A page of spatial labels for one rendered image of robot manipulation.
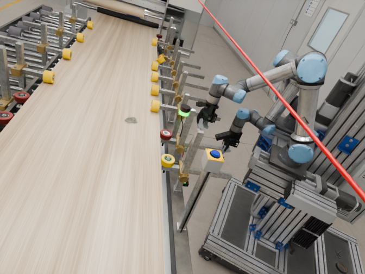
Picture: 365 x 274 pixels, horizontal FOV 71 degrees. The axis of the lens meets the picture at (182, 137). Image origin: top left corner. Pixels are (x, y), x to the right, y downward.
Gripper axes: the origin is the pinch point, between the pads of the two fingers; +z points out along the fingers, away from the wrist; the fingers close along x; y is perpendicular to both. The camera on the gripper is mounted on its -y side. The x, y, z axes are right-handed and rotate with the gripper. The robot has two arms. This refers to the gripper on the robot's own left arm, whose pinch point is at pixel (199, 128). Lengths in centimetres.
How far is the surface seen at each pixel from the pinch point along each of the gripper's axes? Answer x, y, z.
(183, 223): -26, 46, 26
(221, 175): 7.6, 26.4, 16.6
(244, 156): 148, -69, 99
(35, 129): -88, -19, 12
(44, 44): -79, -121, 3
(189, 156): -17.6, 21.8, 2.7
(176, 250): -32, 55, 33
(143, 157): -38.0, 10.0, 11.9
